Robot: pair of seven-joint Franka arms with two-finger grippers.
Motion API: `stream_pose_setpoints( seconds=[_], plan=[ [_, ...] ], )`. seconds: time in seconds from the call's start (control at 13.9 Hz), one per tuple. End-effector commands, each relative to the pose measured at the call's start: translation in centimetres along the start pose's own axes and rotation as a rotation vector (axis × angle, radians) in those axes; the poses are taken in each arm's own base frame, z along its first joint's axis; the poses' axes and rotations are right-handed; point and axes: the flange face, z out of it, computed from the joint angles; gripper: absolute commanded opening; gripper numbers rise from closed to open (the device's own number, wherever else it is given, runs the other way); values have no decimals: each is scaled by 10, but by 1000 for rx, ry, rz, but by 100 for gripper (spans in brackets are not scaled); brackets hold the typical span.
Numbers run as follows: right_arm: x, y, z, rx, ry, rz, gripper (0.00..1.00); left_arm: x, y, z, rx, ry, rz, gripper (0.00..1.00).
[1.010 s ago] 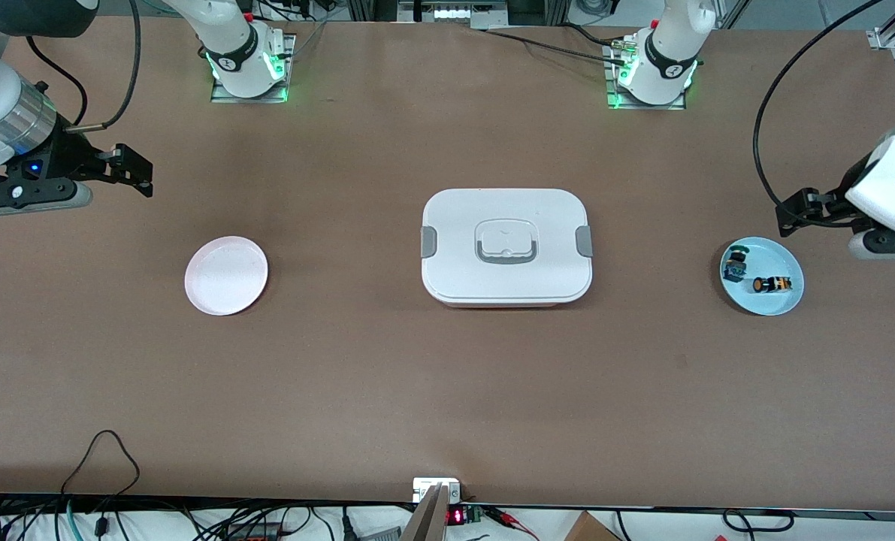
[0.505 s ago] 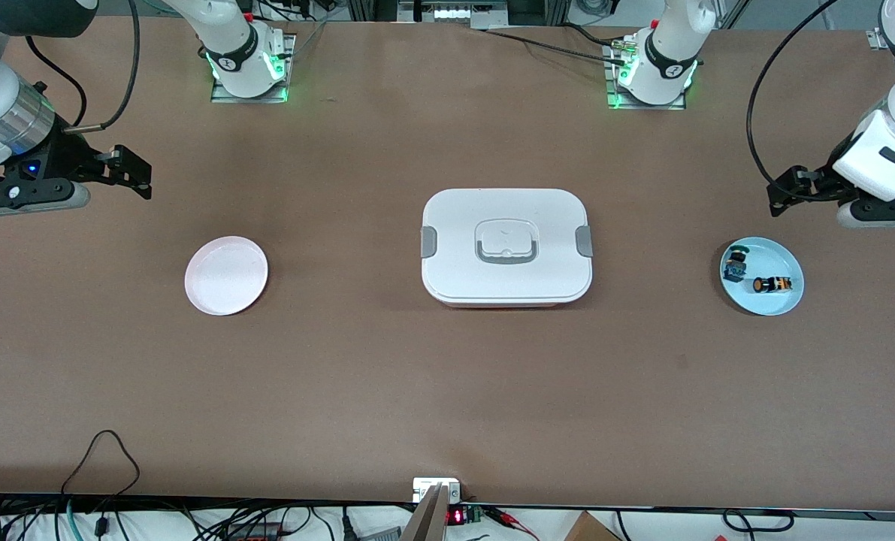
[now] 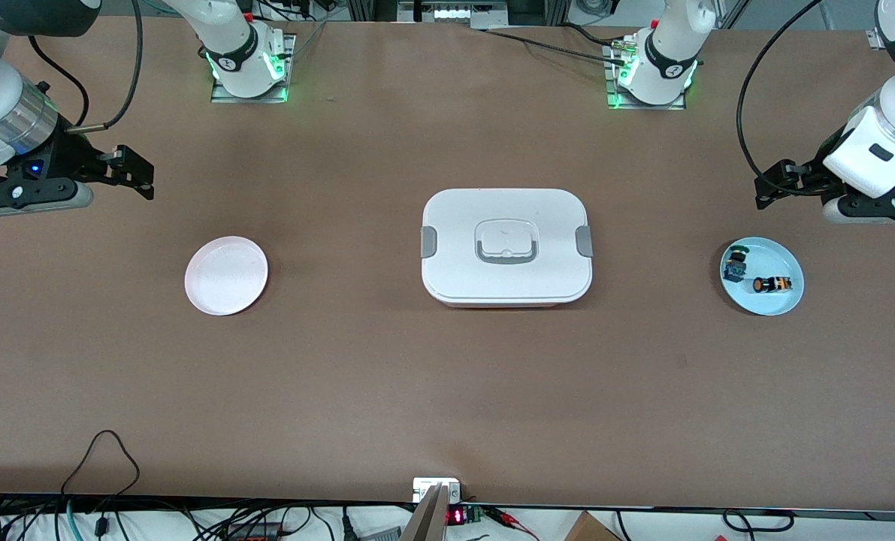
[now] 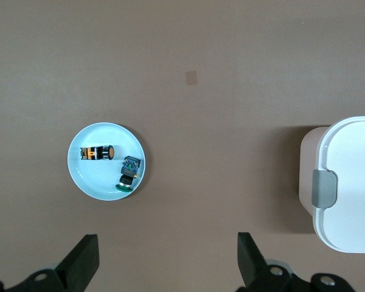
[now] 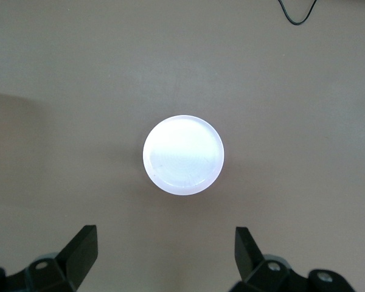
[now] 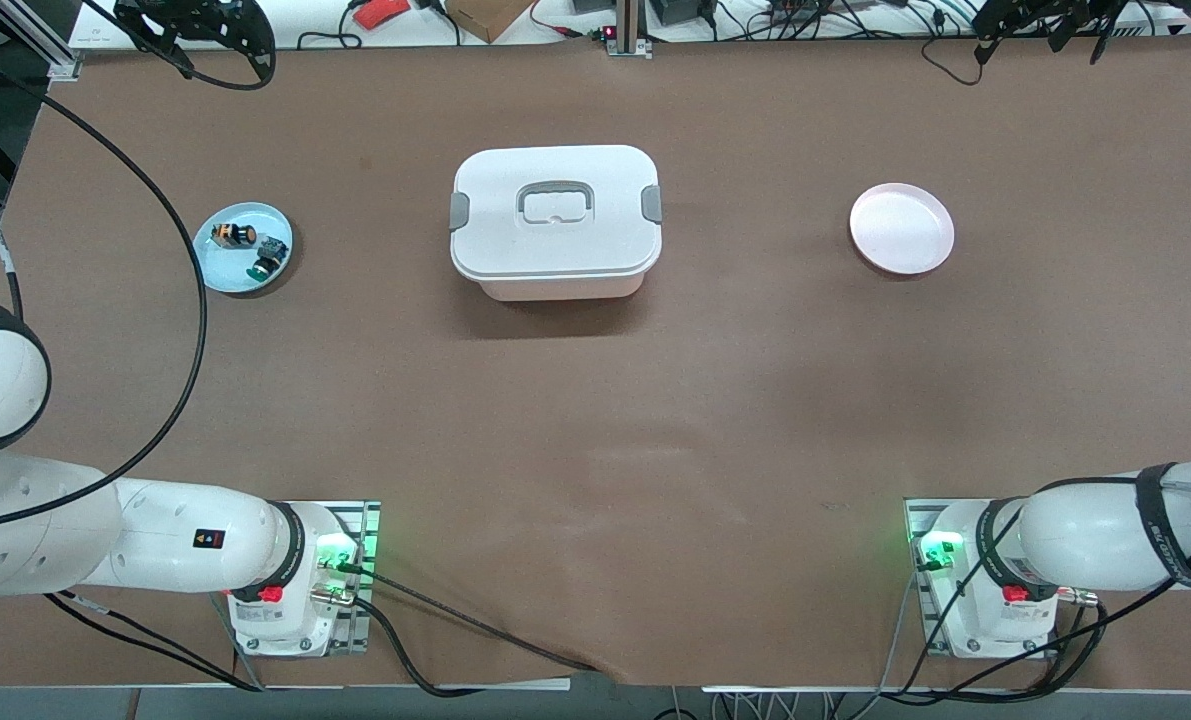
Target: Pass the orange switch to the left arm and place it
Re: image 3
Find black coiled cable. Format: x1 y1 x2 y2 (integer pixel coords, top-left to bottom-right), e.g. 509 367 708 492
721 509 795 533

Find brown cardboard box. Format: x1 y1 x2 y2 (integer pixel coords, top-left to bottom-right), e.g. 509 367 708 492
564 511 621 541

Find grey camera mount bar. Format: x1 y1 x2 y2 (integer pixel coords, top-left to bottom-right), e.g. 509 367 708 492
401 483 452 541

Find green push-button switch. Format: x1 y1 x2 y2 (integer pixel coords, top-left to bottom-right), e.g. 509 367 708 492
723 245 750 283

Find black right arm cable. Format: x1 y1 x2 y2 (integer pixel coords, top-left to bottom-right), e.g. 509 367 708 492
66 0 144 134
29 36 90 127

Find white round plate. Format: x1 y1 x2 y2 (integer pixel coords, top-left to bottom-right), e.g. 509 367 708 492
184 236 269 316

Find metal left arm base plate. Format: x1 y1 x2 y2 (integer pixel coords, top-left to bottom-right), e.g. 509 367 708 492
605 41 688 111

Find lit metal rack panel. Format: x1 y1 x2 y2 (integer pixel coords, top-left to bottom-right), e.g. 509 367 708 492
398 0 508 25

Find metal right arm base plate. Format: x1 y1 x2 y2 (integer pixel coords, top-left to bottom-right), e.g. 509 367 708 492
210 34 296 104

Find white mount bracket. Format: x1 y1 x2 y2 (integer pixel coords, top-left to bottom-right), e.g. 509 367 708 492
413 478 461 503

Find white lunch box grey clasps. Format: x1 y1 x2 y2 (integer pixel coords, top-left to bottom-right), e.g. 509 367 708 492
420 188 593 307

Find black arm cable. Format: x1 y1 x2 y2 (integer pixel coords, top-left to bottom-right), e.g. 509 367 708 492
66 0 144 134
29 36 90 127
736 0 824 198

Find black cable to base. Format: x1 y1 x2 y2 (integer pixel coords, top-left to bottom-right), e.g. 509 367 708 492
483 23 632 65

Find light blue round plate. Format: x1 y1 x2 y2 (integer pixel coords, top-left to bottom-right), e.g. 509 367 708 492
719 237 805 316

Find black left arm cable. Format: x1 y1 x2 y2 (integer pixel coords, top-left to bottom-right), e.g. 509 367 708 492
736 0 824 198

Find black looped cable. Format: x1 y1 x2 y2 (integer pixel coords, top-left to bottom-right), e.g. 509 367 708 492
60 430 141 497

